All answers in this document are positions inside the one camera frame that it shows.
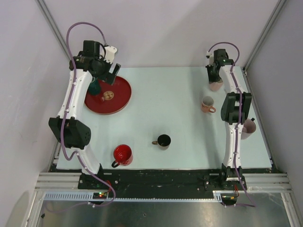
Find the light pink tall mug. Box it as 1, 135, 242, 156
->
209, 80, 223, 92

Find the dark green mug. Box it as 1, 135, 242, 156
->
88, 77, 101, 96

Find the small pink mug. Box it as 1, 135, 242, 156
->
201, 96, 216, 113

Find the mauve pink mug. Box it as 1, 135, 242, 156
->
241, 118, 257, 140

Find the brown speckled mug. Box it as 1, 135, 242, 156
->
152, 134, 171, 150

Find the red mug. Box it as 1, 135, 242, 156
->
111, 144, 133, 168

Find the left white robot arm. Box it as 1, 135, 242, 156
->
48, 40, 121, 189

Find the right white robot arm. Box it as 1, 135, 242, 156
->
206, 49, 252, 190

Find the red round tray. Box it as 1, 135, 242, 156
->
85, 76, 132, 115

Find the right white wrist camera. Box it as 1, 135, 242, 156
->
206, 52, 214, 65

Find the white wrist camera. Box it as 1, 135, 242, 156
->
206, 52, 214, 65
104, 46, 118, 64

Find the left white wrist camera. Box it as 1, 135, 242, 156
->
104, 46, 118, 64

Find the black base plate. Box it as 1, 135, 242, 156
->
48, 168, 247, 199

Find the aluminium frame rail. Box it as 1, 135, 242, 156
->
35, 173, 81, 192

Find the grey cable duct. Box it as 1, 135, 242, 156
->
44, 192, 222, 202

